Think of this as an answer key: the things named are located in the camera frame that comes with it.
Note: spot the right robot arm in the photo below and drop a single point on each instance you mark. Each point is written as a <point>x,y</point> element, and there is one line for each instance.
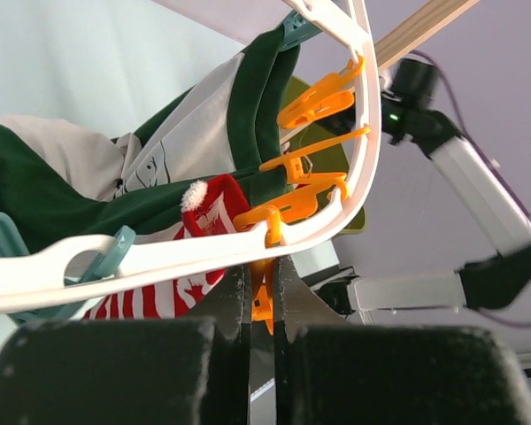
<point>484,287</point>

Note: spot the green and white garment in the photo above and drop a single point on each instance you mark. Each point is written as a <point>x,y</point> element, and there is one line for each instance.
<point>196,157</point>

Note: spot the white plastic clip hanger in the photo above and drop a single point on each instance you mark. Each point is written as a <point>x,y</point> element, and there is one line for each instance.
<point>351,28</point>

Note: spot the teal clothes peg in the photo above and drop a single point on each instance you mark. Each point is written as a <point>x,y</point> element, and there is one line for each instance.
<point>71,265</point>

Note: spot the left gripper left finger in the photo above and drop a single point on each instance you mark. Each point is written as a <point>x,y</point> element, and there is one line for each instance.
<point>188,370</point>

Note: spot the red white striped sock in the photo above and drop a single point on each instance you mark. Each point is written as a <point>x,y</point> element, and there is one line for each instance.
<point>207,211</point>

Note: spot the olive green plastic basket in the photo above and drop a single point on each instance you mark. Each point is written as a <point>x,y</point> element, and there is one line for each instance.
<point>331,161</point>

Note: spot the orange clothes peg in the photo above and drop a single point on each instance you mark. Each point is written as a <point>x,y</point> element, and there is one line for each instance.
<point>297,164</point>
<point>261,271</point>
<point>302,203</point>
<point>326,97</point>

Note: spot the wooden clothes rack frame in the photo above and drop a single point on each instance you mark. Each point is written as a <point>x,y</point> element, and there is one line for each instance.
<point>427,21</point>

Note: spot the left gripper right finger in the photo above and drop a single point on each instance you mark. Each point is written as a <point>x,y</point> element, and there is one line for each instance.
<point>330,371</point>

